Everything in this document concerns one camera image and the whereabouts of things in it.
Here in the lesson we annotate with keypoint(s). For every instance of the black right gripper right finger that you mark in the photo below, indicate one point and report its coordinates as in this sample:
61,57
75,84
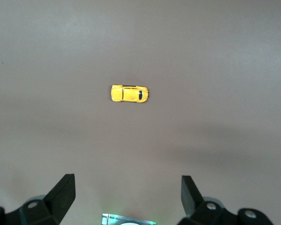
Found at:
196,208

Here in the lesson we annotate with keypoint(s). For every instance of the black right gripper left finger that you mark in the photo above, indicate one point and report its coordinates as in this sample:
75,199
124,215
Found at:
51,204

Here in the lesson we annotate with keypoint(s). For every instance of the yellow beetle toy car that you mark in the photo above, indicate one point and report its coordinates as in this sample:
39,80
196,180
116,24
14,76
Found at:
128,93

